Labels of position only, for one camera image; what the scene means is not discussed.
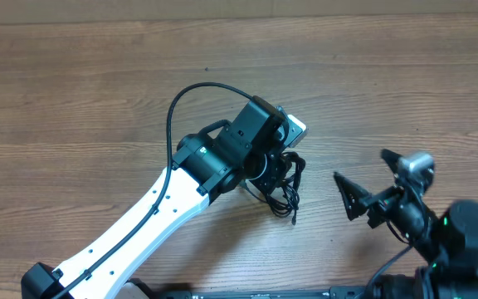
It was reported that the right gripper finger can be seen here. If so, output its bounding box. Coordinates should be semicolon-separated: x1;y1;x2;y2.
334;172;372;221
380;149;402;174

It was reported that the black usb cable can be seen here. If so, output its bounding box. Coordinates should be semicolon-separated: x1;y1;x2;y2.
241;151;307;226

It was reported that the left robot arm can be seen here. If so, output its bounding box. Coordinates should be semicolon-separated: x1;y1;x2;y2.
21;96;308;299

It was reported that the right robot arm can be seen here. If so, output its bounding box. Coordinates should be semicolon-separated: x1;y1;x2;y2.
334;149;478;299

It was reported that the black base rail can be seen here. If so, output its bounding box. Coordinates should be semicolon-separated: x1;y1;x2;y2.
150;286;365;299

